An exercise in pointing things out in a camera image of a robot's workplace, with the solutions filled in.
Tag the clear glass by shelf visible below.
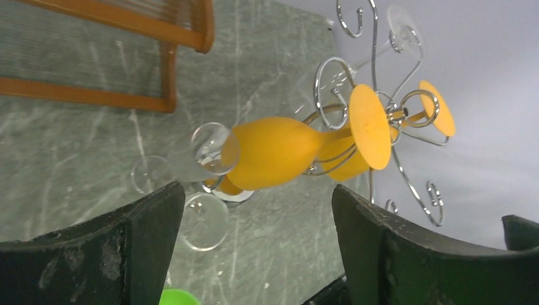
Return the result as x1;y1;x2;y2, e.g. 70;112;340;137
130;122;240;194

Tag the clear glass near rack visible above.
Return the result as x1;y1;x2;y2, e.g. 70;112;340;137
179;193;229;252

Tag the green plastic goblet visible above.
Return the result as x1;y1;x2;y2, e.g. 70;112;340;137
159;288;201;305

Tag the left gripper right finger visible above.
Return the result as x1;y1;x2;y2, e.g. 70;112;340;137
332;185;538;304

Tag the chrome wine glass rack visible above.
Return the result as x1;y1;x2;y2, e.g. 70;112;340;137
201;0;451;228

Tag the wooden shelf rack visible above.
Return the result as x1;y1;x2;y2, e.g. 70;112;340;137
1;0;215;113

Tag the orange plastic goblet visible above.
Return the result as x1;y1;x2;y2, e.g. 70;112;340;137
226;84;388;191
317;80;455;182

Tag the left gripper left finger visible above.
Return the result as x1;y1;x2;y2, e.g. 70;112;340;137
1;181;186;304

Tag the clear wine glass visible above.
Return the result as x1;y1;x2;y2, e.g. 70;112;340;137
288;1;425;121

